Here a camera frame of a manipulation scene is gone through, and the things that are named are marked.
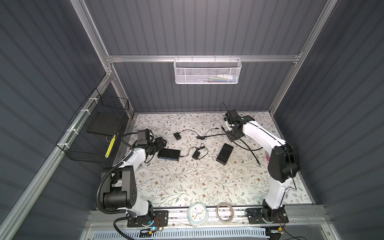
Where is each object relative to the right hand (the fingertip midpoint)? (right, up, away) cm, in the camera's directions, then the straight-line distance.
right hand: (237, 136), depth 92 cm
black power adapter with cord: (-39, 0, +13) cm, 41 cm away
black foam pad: (-72, +8, -18) cm, 74 cm away
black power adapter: (-26, -12, +4) cm, 29 cm away
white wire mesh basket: (-17, +53, +31) cm, 64 cm away
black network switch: (-44, -12, +5) cm, 46 cm away
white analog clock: (-25, -37, -20) cm, 49 cm away
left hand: (-47, -4, 0) cm, 47 cm away
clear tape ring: (-11, -39, -15) cm, 43 cm away
